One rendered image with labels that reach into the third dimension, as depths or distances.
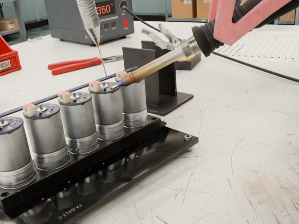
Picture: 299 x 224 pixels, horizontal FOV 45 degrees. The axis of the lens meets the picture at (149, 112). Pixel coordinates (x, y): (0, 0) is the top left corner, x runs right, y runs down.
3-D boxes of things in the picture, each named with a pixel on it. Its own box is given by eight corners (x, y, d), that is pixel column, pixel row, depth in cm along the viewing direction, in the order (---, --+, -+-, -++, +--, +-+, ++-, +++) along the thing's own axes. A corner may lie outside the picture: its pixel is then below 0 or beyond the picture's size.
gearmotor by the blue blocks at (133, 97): (154, 129, 32) (150, 74, 30) (134, 139, 31) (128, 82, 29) (135, 122, 34) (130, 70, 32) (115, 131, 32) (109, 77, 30)
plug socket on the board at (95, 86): (103, 89, 28) (103, 81, 28) (95, 92, 27) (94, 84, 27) (97, 87, 29) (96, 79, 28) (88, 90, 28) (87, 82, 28)
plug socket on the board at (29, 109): (40, 113, 24) (38, 104, 24) (29, 117, 24) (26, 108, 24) (34, 110, 25) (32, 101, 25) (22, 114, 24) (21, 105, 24)
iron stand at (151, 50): (147, 140, 40) (188, 80, 34) (97, 89, 42) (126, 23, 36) (177, 120, 45) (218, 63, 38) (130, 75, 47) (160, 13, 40)
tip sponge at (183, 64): (201, 60, 56) (200, 50, 55) (191, 70, 51) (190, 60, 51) (156, 58, 59) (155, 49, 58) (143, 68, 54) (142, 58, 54)
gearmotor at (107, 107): (131, 141, 30) (125, 83, 28) (109, 152, 29) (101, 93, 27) (112, 133, 32) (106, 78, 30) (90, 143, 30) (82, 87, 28)
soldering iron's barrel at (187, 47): (127, 94, 27) (203, 54, 26) (116, 77, 27) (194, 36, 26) (127, 88, 29) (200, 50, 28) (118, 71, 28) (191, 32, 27)
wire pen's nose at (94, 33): (87, 48, 25) (82, 29, 24) (91, 39, 25) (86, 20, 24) (103, 47, 24) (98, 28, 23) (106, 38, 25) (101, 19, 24)
